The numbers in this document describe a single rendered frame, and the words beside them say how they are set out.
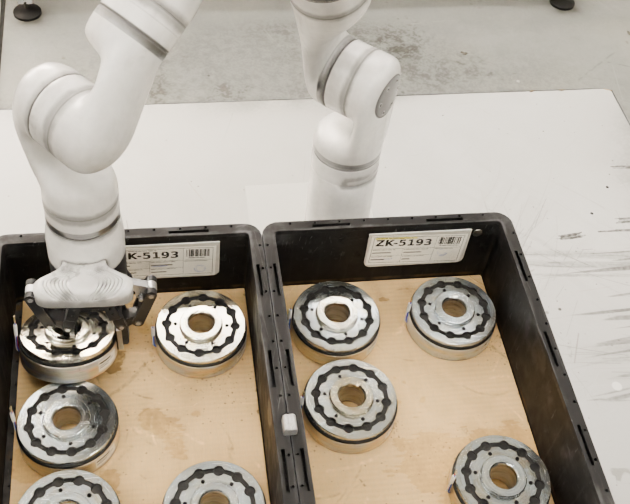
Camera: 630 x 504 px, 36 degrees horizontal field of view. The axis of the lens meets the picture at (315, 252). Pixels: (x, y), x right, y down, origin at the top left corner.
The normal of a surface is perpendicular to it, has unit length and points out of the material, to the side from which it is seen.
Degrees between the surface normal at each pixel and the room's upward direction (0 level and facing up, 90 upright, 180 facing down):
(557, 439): 90
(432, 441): 0
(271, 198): 1
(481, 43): 0
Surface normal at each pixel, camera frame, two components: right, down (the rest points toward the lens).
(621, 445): 0.09, -0.65
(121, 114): 0.85, 0.27
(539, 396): -0.99, 0.05
